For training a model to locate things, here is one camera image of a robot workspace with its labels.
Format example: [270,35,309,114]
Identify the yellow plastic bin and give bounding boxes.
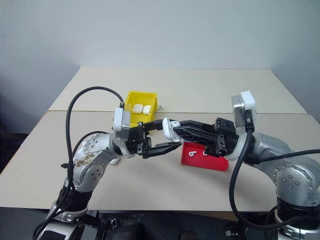
[123,90,159,126]

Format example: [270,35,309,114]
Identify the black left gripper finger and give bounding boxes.
[142,142,182,160]
[143,119,165,133]

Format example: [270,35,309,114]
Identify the black frame under table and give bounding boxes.
[96,211,240,240]

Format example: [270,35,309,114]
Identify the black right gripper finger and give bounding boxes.
[178,120,217,133]
[173,127,219,151]

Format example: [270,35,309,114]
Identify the red and blue tray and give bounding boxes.
[180,140,230,173]

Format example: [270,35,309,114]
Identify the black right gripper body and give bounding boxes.
[204,117,237,158]

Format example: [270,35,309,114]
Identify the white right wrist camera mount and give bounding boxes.
[224,90,257,161]

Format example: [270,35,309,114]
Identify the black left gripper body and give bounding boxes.
[126,121,153,159]

